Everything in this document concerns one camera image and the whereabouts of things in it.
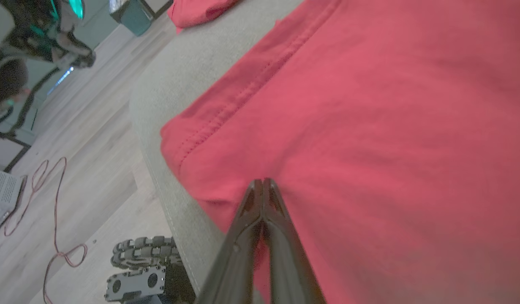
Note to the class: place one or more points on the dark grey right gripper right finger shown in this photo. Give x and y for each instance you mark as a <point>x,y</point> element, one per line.
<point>291,266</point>

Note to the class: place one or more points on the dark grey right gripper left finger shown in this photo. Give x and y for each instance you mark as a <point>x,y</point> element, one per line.
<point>234,261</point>

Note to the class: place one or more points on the red t-shirt with white label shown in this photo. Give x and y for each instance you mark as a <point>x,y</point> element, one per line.
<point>390,126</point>

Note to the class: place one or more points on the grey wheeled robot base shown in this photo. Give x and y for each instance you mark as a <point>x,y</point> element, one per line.
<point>141,270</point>

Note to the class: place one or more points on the folded red garment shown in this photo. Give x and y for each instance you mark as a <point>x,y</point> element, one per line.
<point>196,10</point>

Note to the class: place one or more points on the grey fabric sofa chaise seat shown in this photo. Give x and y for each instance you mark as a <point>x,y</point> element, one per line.
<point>179,76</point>

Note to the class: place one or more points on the grey perforated electronics box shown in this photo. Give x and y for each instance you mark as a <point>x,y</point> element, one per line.
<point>4,192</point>

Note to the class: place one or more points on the teal bin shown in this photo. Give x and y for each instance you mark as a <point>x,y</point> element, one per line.
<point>135,17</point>

